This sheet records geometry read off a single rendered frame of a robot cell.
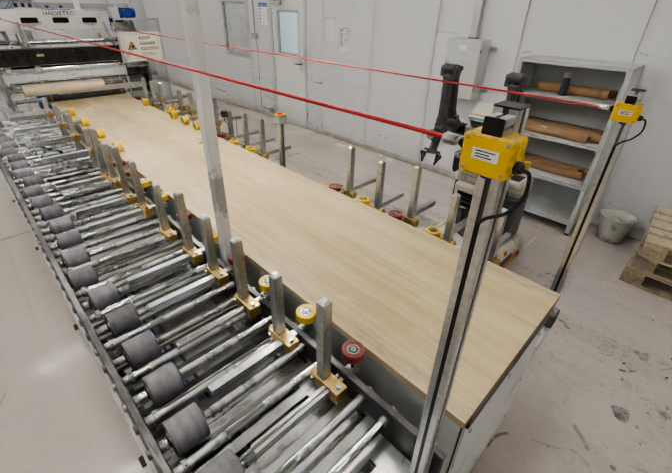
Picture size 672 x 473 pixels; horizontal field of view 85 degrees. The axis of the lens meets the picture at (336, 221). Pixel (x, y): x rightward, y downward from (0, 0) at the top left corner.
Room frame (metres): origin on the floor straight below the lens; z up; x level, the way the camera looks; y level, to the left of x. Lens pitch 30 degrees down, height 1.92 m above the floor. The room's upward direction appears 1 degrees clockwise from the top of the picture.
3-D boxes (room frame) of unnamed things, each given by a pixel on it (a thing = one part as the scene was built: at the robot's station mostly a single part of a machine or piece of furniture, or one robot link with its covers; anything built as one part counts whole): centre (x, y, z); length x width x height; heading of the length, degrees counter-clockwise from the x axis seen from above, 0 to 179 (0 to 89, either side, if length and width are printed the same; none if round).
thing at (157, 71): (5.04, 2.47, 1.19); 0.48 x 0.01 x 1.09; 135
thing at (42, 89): (4.59, 3.03, 1.05); 1.43 x 0.12 x 0.12; 135
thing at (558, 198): (3.60, -2.14, 0.78); 0.90 x 0.45 x 1.55; 45
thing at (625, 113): (1.31, -0.99, 1.20); 0.15 x 0.12 x 1.00; 45
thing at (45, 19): (4.79, 3.23, 0.95); 1.65 x 0.70 x 1.90; 135
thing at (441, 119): (2.52, -0.70, 1.40); 0.11 x 0.06 x 0.43; 45
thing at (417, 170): (1.91, -0.44, 0.94); 0.04 x 0.04 x 0.48; 45
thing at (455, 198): (1.73, -0.62, 0.86); 0.04 x 0.04 x 0.48; 45
